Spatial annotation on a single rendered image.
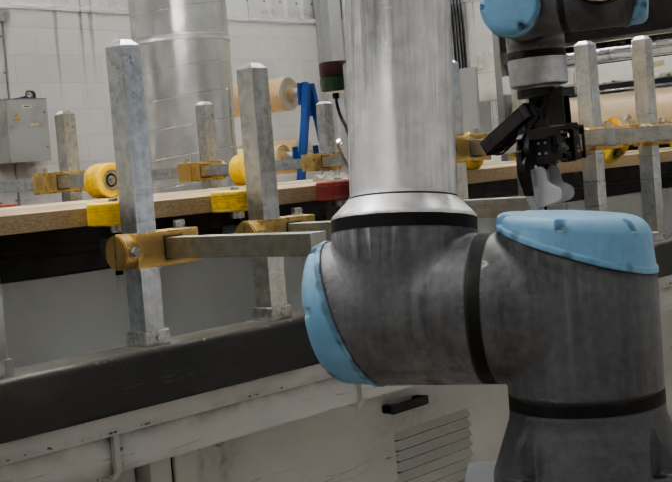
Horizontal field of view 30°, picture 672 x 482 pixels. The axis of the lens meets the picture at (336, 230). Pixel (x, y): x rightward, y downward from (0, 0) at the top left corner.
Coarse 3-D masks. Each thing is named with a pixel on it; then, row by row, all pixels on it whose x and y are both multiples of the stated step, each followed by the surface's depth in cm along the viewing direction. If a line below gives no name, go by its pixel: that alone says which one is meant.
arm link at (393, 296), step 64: (384, 0) 125; (448, 0) 129; (384, 64) 125; (448, 64) 127; (384, 128) 124; (448, 128) 126; (384, 192) 124; (448, 192) 125; (320, 256) 127; (384, 256) 121; (448, 256) 121; (320, 320) 123; (384, 320) 121; (448, 320) 118; (384, 384) 126; (448, 384) 125
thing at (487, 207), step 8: (464, 200) 204; (472, 200) 203; (480, 200) 202; (488, 200) 201; (496, 200) 200; (504, 200) 199; (512, 200) 198; (520, 200) 197; (328, 208) 224; (336, 208) 223; (472, 208) 203; (480, 208) 202; (488, 208) 201; (496, 208) 200; (504, 208) 199; (512, 208) 198; (520, 208) 197; (528, 208) 196; (328, 216) 224; (480, 216) 202; (488, 216) 201; (496, 216) 200
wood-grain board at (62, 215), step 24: (480, 168) 277; (504, 168) 271; (576, 168) 292; (168, 192) 299; (192, 192) 265; (288, 192) 221; (312, 192) 226; (0, 216) 178; (24, 216) 181; (48, 216) 184; (72, 216) 187; (168, 216) 201
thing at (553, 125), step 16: (528, 96) 192; (544, 96) 193; (560, 96) 190; (544, 112) 193; (560, 112) 190; (528, 128) 195; (544, 128) 191; (560, 128) 189; (576, 128) 194; (528, 144) 193; (544, 144) 192; (560, 144) 189; (576, 144) 193; (544, 160) 192; (560, 160) 192
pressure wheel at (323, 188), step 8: (320, 184) 222; (328, 184) 221; (336, 184) 221; (344, 184) 221; (320, 192) 222; (328, 192) 221; (336, 192) 221; (344, 192) 221; (320, 200) 223; (328, 200) 221; (336, 200) 223; (344, 200) 224
